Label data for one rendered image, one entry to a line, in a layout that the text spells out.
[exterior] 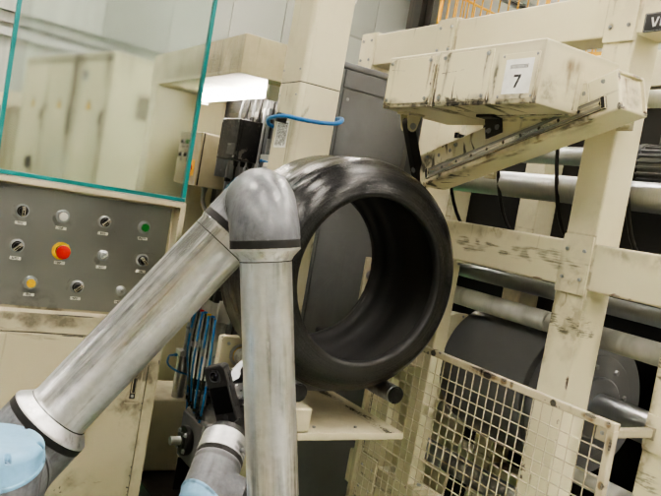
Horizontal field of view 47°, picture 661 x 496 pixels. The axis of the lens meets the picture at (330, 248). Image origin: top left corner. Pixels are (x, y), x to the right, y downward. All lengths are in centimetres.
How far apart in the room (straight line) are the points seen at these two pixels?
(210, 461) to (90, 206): 111
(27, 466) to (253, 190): 53
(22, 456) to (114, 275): 123
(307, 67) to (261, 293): 103
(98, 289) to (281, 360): 122
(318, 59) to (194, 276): 98
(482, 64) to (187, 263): 93
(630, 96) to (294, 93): 87
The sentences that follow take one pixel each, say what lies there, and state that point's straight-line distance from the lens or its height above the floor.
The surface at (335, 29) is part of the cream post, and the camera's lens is 219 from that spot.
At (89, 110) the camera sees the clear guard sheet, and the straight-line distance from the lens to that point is 232.
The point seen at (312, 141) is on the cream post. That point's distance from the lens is 214.
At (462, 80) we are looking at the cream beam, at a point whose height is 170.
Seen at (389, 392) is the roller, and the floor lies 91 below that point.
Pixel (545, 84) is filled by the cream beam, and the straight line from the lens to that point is 179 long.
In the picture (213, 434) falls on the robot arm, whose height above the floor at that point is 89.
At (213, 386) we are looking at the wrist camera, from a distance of 152.
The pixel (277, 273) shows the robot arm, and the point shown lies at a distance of 122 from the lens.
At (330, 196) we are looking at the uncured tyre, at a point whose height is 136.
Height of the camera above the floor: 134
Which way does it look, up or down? 3 degrees down
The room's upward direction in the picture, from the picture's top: 10 degrees clockwise
